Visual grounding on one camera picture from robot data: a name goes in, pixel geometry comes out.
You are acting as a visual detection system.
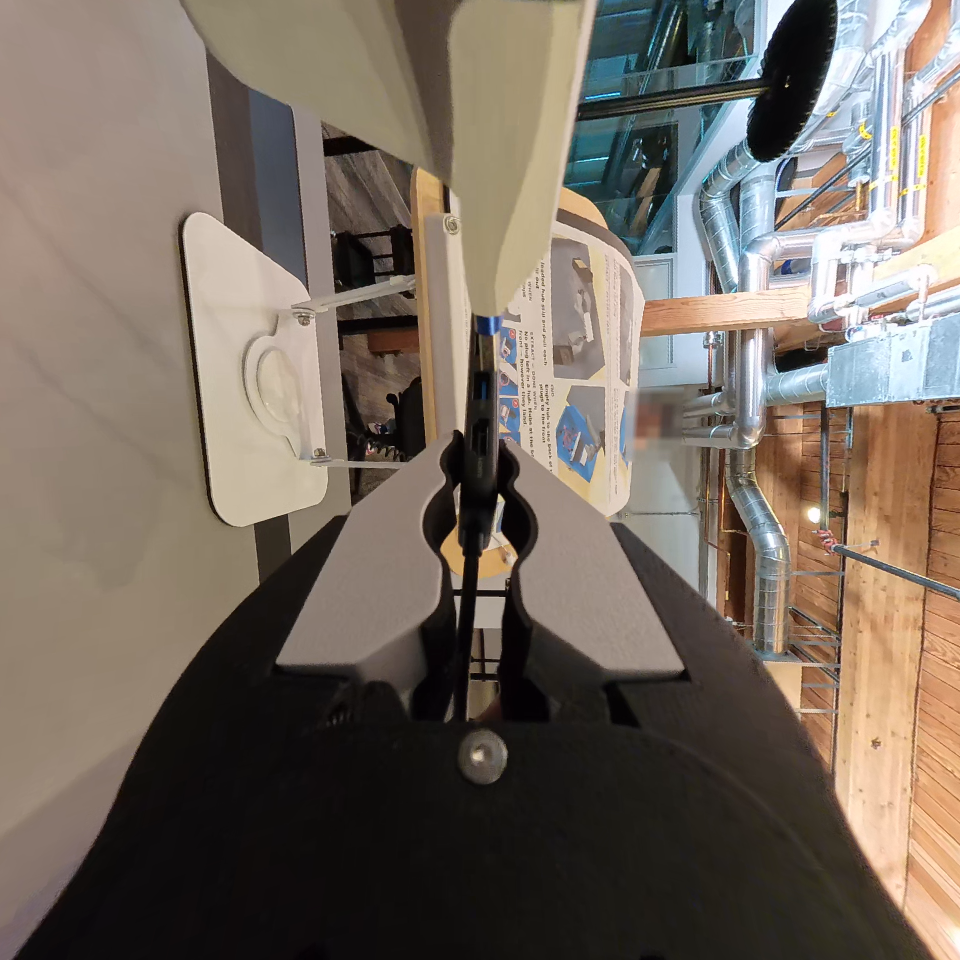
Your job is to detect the large rectangular metal duct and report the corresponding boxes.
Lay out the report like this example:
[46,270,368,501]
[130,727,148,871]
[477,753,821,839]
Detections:
[825,313,960,410]

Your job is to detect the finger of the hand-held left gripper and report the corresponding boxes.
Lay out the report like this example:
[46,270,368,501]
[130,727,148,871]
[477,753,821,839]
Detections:
[448,0,599,314]
[180,0,468,186]

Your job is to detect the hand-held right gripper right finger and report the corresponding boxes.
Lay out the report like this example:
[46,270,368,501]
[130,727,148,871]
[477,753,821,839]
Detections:
[495,441,689,700]

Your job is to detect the white sheet panel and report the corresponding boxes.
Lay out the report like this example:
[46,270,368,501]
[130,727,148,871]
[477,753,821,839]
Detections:
[426,212,481,451]

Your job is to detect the black pole round foot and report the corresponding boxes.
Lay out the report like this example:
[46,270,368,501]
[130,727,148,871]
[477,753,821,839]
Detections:
[576,0,840,164]

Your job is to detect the printed instruction sheet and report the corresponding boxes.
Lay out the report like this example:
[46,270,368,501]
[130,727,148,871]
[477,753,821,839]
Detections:
[501,210,648,519]

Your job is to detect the black usb hub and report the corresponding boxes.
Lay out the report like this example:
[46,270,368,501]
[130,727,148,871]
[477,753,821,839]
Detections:
[459,330,502,555]

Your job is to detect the silver insulated pipes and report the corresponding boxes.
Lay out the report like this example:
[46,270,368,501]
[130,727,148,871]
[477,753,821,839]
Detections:
[697,0,960,451]

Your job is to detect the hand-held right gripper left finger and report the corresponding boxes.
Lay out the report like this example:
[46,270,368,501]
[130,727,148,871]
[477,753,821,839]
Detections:
[274,431,464,696]

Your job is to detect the silver spiral duct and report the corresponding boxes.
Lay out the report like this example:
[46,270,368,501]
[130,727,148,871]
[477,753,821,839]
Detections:
[723,448,795,657]

